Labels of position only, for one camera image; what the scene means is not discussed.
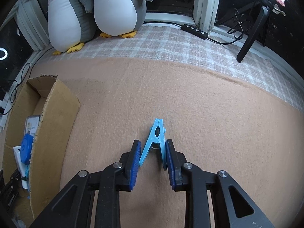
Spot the white power adapter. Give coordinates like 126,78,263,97
13,146,23,182

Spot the blue round tape measure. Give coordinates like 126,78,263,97
20,133,33,165

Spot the cardboard box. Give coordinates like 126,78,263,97
3,76,80,226

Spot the clear plastic phone box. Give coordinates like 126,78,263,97
24,115,41,137

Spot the light blue clothespin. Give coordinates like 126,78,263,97
139,118,167,170

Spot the blue clip with round end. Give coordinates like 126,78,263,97
22,163,30,194

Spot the checkered cloth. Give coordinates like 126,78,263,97
44,25,303,111

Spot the large penguin plush toy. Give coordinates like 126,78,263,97
48,0,97,55

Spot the small penguin plush toy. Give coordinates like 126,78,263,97
94,0,153,38

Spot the black cable on floor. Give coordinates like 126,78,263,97
0,47,54,117

